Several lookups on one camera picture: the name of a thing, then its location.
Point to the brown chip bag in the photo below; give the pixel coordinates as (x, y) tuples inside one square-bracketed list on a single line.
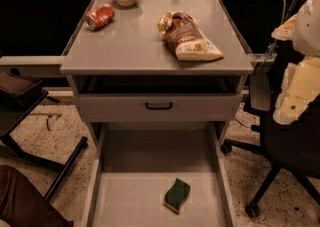
[(183, 35)]

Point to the grey drawer cabinet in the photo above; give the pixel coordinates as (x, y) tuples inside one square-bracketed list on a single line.
[(129, 57)]

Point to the black office chair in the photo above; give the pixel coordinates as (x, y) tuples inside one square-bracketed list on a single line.
[(293, 147)]

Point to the open middle drawer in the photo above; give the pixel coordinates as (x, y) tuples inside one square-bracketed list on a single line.
[(134, 168)]

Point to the black drawer handle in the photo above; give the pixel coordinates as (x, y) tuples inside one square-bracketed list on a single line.
[(158, 106)]

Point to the red soda can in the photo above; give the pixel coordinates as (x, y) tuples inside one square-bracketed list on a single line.
[(99, 17)]

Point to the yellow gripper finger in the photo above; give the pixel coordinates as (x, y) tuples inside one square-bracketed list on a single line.
[(300, 86), (285, 32)]

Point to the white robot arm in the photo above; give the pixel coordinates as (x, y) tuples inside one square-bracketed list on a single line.
[(307, 29)]

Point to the brown object bottom left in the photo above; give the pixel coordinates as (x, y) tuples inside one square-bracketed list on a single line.
[(22, 205)]

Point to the closed top drawer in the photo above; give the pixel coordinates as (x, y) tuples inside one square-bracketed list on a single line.
[(131, 108)]

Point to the green and yellow sponge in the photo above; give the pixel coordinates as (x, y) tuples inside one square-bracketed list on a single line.
[(176, 195)]

